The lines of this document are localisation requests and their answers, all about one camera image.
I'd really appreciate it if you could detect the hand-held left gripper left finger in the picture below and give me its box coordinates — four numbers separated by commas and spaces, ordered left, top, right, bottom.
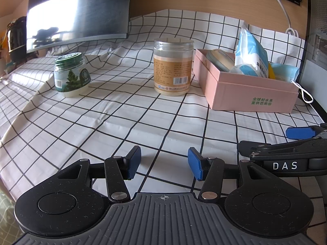
55, 145, 142, 204

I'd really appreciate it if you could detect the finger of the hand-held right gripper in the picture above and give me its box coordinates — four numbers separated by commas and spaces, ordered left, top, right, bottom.
286, 123, 327, 140
237, 137, 327, 157

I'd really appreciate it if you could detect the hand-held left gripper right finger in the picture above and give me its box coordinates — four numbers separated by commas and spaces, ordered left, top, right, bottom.
188, 147, 272, 202

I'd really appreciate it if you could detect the pink cardboard box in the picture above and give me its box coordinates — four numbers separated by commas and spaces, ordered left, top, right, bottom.
192, 48, 299, 114

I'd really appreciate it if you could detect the white black checked tablecloth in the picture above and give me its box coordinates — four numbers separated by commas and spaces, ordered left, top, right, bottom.
0, 9, 327, 202

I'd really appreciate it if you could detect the blue face mask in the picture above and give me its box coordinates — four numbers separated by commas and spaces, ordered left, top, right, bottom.
269, 62, 314, 104

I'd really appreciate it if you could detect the small white blue packet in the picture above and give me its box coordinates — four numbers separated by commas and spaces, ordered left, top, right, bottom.
228, 63, 260, 77

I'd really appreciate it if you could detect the white blue wet wipes pack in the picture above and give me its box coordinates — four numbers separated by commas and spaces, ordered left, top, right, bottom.
234, 22, 269, 78

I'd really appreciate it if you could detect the clear jar with orange label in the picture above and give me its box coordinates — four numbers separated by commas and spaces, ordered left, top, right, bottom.
153, 38, 195, 96

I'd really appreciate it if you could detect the green lid glass jar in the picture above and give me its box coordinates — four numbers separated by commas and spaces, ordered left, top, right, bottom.
54, 52, 91, 98

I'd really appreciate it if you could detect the green patterned cloth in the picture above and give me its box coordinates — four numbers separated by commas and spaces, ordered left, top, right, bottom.
0, 186, 19, 238

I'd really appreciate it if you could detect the black computer monitor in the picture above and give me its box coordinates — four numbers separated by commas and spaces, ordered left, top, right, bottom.
26, 0, 133, 55

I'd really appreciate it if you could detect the black round object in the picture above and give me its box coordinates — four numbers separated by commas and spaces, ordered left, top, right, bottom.
6, 16, 28, 64

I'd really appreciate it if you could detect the white power cable with plug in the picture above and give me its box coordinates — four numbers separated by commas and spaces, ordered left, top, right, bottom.
263, 0, 299, 37

